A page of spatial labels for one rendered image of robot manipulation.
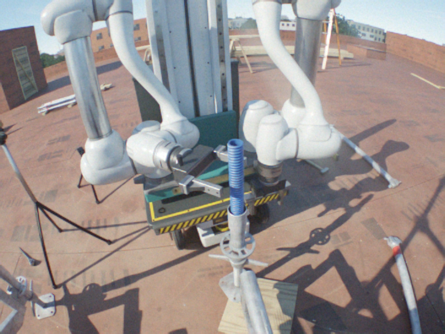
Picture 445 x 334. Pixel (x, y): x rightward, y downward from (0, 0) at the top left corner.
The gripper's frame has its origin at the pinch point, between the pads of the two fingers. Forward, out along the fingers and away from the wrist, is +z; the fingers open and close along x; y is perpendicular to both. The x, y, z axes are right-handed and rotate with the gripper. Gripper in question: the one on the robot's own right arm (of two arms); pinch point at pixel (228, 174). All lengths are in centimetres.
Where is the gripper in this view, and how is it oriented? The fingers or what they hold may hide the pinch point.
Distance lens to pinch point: 58.6
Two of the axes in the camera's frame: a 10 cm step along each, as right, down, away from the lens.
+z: 8.7, 2.5, -4.3
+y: -0.6, -8.1, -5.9
